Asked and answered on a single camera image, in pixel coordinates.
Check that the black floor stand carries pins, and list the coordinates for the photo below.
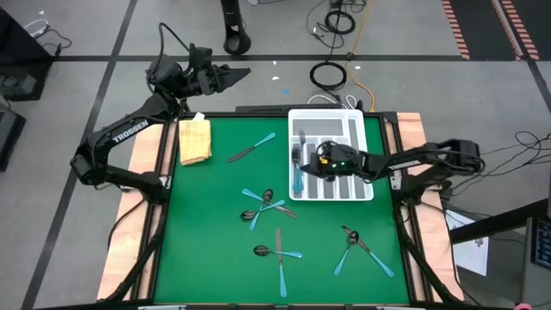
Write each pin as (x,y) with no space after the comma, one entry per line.
(236,43)

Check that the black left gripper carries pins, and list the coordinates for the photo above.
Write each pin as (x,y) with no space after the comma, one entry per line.
(202,82)

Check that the light wooden side board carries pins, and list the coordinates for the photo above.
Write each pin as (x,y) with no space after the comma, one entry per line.
(435,258)
(122,249)

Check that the computer monitor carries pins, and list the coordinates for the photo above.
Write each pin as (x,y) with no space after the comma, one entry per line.
(543,245)

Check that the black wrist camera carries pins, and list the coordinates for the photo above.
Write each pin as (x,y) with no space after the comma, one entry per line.
(200,58)
(340,154)

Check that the black crate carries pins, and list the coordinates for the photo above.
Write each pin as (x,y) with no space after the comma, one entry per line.
(10,138)

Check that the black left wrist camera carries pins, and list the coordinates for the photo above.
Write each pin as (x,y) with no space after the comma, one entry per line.
(200,58)

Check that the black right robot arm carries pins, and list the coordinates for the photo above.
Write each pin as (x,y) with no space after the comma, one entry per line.
(404,163)

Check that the black cabinet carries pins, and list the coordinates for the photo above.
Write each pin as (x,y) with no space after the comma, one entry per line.
(21,64)

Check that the yellow folded cloth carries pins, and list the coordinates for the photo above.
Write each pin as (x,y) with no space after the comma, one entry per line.
(194,142)

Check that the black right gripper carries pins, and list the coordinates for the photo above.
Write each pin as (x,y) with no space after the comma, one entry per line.
(348,170)

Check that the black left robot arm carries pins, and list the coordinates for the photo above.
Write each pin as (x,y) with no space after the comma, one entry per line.
(129,129)

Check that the white paper sheet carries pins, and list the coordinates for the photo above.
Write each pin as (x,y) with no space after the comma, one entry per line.
(471,254)

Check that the black power strip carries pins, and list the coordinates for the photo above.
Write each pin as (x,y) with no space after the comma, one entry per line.
(275,108)

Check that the pink object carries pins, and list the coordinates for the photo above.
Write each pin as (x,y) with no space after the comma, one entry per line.
(523,307)

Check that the white cutlery tray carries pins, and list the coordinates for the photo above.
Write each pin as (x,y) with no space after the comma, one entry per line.
(318,127)

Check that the black desk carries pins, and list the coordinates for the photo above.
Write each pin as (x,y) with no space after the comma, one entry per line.
(495,224)

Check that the black table frame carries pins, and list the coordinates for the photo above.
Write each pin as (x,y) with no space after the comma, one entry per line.
(389,122)

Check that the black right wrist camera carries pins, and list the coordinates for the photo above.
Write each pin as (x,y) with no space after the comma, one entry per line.
(340,154)

